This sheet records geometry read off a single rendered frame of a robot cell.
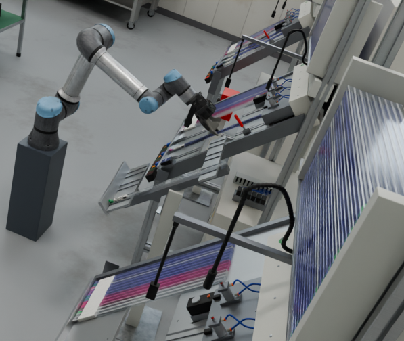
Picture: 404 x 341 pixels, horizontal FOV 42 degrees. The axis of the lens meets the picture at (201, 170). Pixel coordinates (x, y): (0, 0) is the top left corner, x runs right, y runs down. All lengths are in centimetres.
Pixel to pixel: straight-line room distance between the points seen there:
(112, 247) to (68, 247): 24
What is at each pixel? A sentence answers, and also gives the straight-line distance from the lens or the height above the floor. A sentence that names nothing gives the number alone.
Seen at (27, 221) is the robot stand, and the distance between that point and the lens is 295.
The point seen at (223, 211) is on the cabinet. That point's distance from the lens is 249.
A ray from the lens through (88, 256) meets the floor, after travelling 297.
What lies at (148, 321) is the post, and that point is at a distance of 272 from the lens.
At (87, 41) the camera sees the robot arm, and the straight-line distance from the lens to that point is 243.
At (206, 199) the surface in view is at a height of 1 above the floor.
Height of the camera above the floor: 199
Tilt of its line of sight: 30 degrees down
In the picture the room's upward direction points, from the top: 20 degrees clockwise
